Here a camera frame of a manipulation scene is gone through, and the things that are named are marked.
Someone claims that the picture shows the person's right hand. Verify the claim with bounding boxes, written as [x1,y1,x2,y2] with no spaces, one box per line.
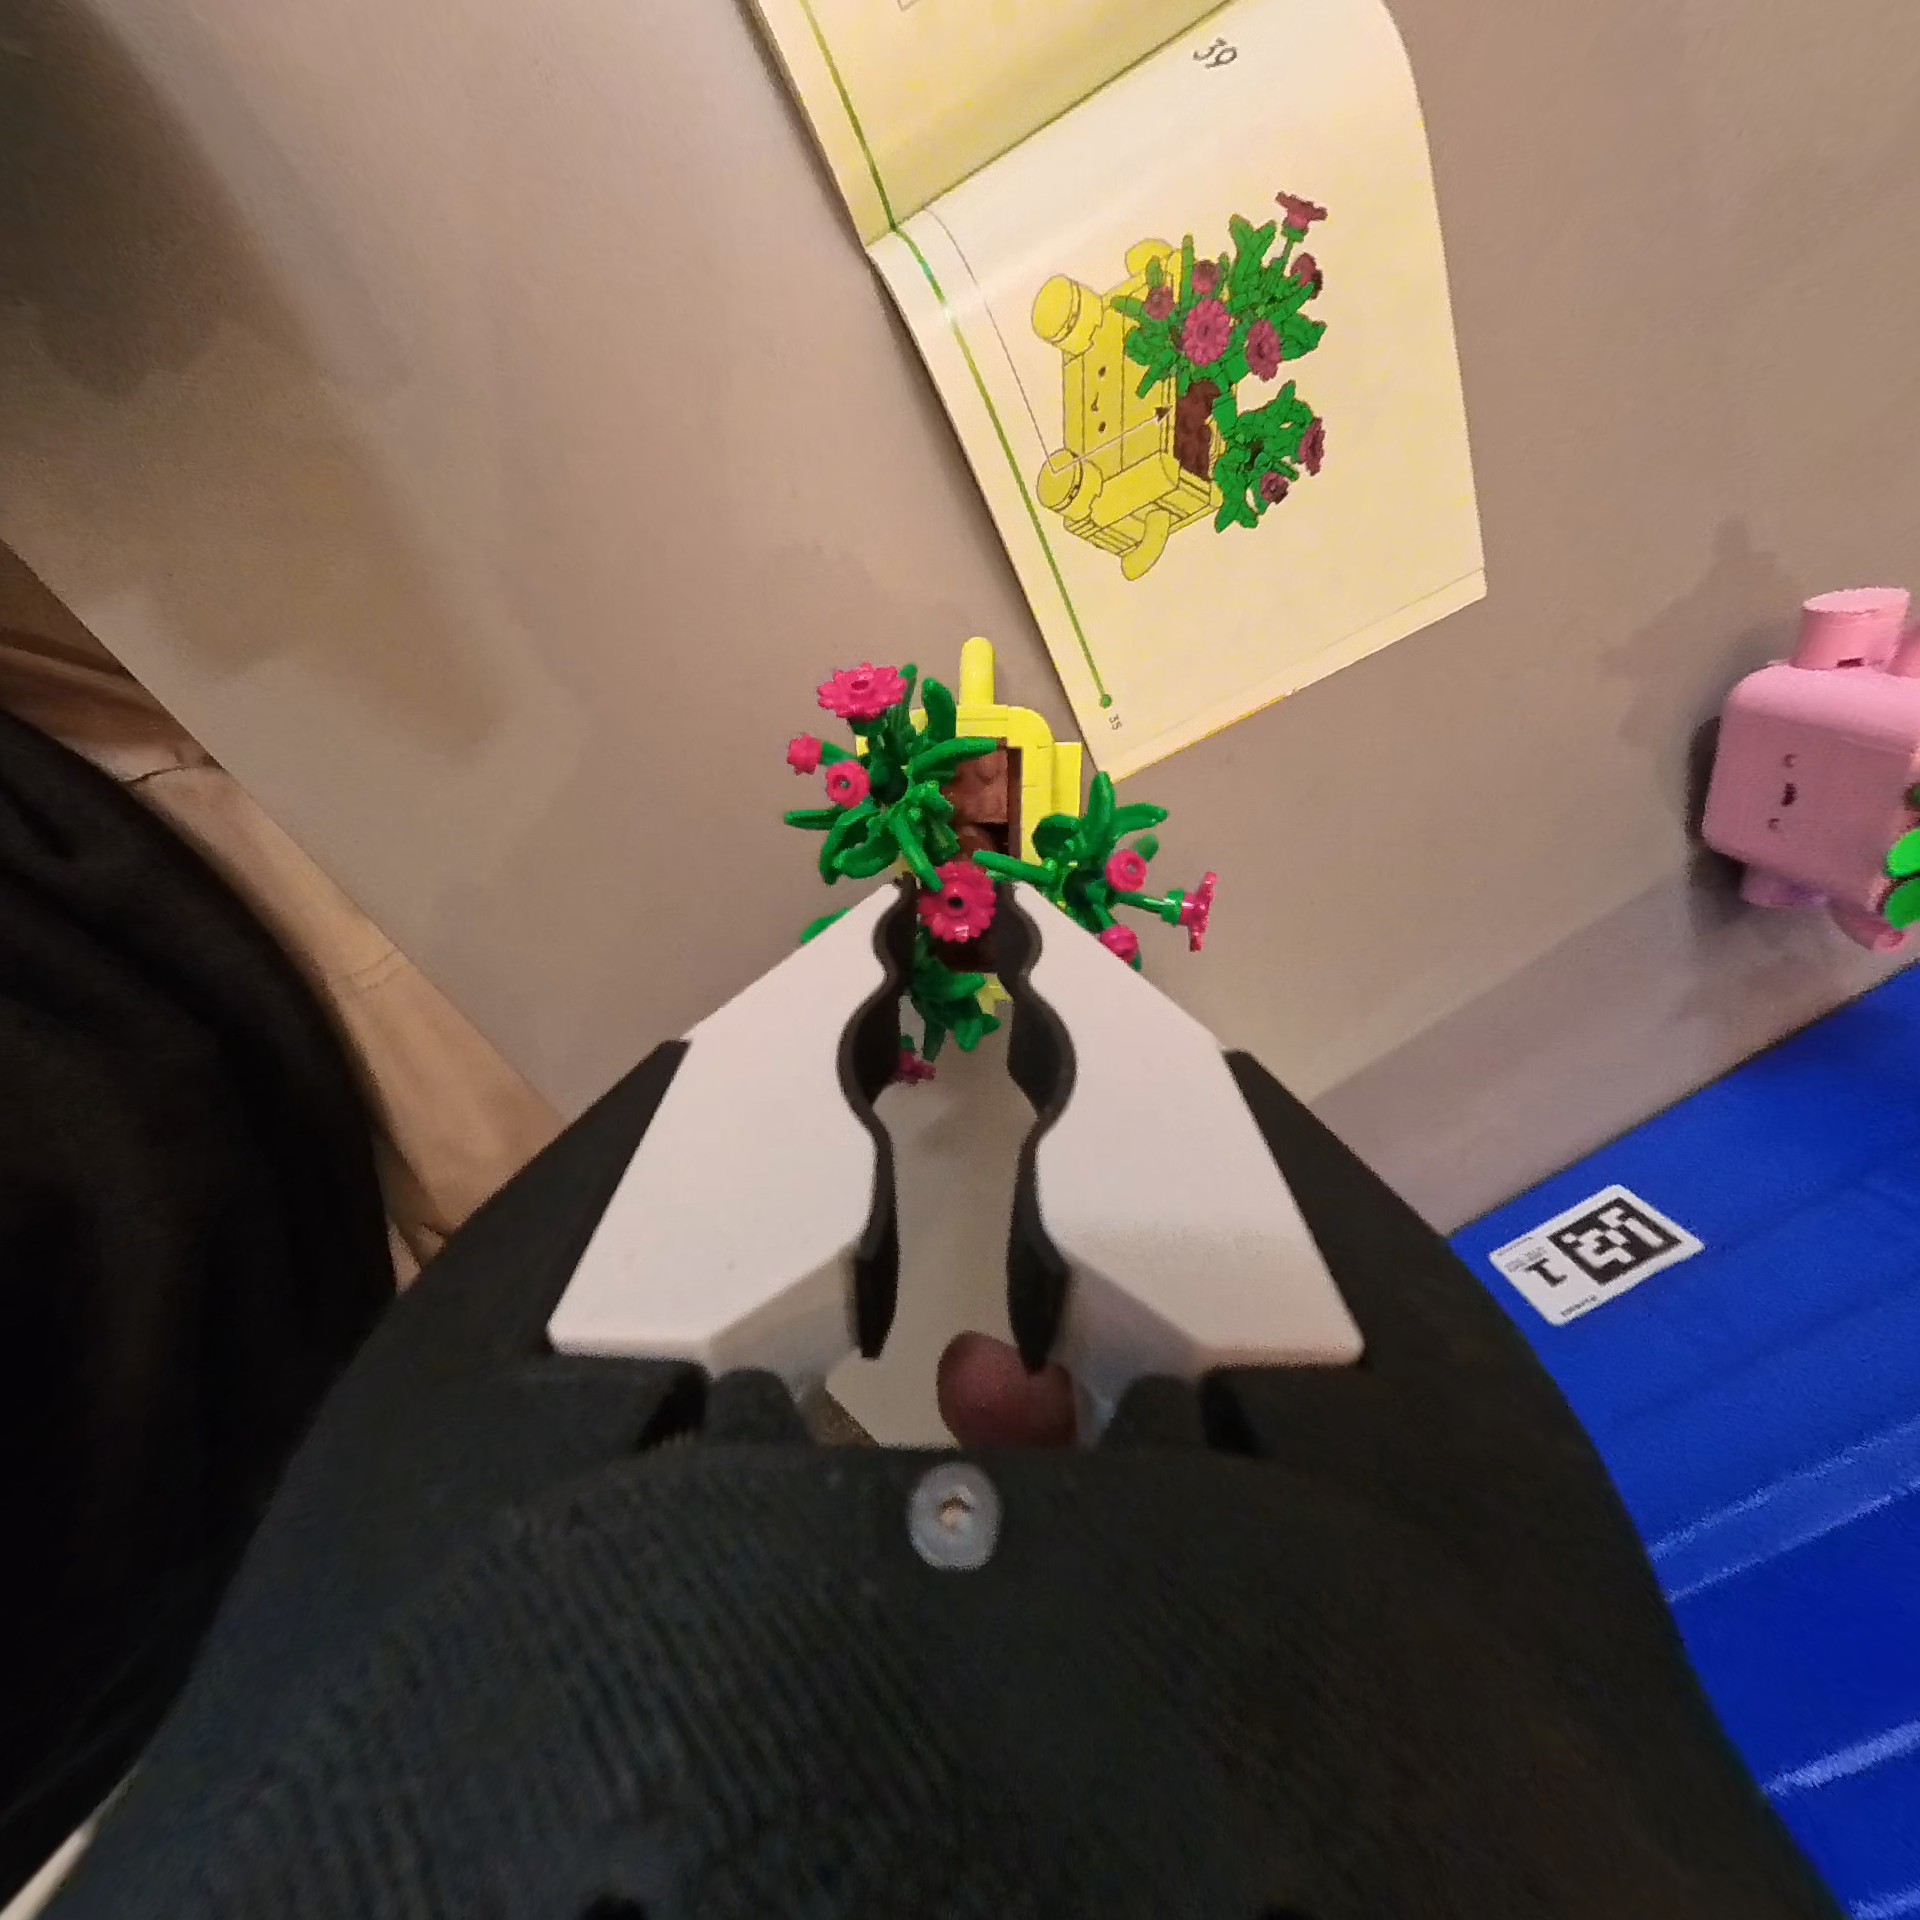
[937,1332,1080,1450]

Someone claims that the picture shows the pink brick planter figure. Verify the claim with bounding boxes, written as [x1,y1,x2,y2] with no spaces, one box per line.
[1698,588,1920,954]

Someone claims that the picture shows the yellow brick flower planter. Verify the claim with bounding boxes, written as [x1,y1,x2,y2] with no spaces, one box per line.
[779,637,1221,1085]

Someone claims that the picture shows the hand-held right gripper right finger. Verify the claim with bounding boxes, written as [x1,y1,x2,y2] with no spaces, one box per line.
[998,884,1366,1431]

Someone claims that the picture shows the open instruction booklet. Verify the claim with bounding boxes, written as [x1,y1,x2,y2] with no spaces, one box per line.
[746,0,1491,782]

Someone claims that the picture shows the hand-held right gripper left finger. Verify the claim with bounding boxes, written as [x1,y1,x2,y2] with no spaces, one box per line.
[547,883,913,1412]

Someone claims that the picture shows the blue plastic bin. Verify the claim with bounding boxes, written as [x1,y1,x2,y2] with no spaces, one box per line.
[1448,959,1920,1920]

